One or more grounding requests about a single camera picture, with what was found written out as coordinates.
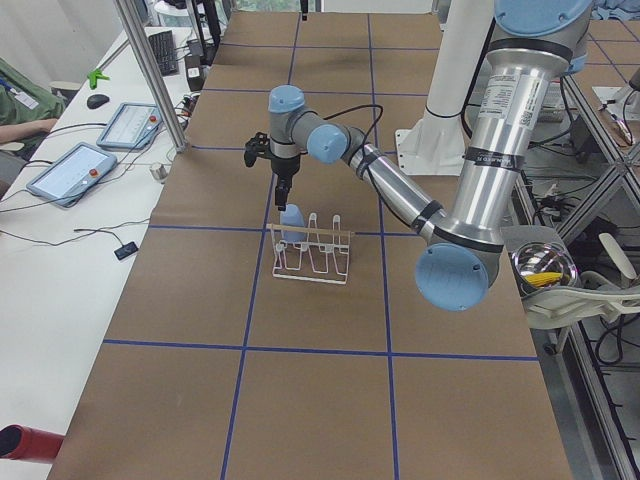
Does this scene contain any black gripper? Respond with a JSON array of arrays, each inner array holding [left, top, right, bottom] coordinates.
[[271, 155, 300, 210]]

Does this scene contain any light blue plastic cup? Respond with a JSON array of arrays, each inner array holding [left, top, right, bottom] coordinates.
[[279, 203, 306, 243]]

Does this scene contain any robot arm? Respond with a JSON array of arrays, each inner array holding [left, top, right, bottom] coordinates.
[[246, 1, 593, 311]]

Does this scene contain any small silver cylinder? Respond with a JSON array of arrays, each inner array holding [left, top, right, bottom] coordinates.
[[149, 162, 168, 184]]

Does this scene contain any small black device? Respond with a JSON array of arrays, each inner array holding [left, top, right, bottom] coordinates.
[[114, 242, 138, 260]]

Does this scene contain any far teach pendant tablet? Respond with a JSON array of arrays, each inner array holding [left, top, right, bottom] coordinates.
[[96, 102, 163, 150]]

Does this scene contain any teach pendant tablet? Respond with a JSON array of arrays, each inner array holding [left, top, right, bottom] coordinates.
[[96, 102, 163, 150], [26, 142, 117, 207]]

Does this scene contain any black keyboard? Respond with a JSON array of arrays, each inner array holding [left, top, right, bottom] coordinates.
[[148, 30, 179, 76]]

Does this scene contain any black computer mouse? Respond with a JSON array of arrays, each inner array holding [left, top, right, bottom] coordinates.
[[86, 94, 110, 110]]

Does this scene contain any green clamp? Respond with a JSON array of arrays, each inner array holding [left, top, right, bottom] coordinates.
[[87, 68, 110, 90]]

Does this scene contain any near teach pendant tablet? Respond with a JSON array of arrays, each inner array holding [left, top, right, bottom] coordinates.
[[26, 142, 117, 207]]

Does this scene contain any steel bowl with corn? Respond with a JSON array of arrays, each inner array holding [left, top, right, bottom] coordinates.
[[511, 242, 579, 296]]

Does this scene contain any person in green shirt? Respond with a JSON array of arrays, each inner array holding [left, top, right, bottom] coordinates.
[[0, 57, 69, 196]]

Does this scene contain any red cylinder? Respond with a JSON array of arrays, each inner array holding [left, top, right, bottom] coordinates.
[[1, 424, 65, 464]]

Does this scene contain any white wire cup holder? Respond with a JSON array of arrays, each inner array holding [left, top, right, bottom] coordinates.
[[267, 212, 355, 285]]

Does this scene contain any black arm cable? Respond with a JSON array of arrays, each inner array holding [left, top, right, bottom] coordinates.
[[322, 103, 386, 201]]

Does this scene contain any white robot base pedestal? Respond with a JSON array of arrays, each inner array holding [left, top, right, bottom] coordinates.
[[396, 0, 494, 176]]

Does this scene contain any aluminium frame post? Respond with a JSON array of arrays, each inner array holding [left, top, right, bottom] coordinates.
[[114, 0, 187, 153]]

